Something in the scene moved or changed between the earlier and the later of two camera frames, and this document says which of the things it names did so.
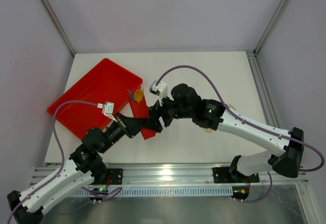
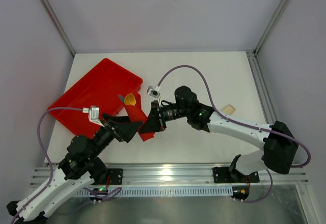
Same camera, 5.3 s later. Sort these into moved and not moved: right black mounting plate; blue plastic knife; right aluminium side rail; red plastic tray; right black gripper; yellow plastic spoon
Moved: blue plastic knife; yellow plastic spoon
Not moved: right aluminium side rail; red plastic tray; right black mounting plate; right black gripper
